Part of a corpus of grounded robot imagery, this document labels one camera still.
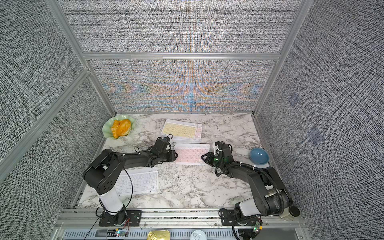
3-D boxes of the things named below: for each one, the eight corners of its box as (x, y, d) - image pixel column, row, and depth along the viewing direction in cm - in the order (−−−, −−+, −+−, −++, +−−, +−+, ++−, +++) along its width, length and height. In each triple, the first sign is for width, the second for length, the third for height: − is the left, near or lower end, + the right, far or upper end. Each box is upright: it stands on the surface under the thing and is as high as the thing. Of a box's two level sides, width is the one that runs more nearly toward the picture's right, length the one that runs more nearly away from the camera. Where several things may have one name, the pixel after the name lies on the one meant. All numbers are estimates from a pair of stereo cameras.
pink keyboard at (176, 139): (171, 142, 105) (170, 139, 102) (171, 139, 106) (171, 137, 104) (201, 143, 104) (201, 140, 102) (201, 140, 106) (201, 137, 103)
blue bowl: (251, 164, 94) (253, 162, 91) (247, 151, 100) (249, 148, 97) (268, 164, 94) (270, 162, 91) (263, 151, 100) (265, 148, 97)
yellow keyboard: (161, 136, 108) (160, 133, 105) (166, 122, 116) (166, 119, 113) (200, 142, 105) (200, 138, 102) (202, 127, 113) (203, 123, 110)
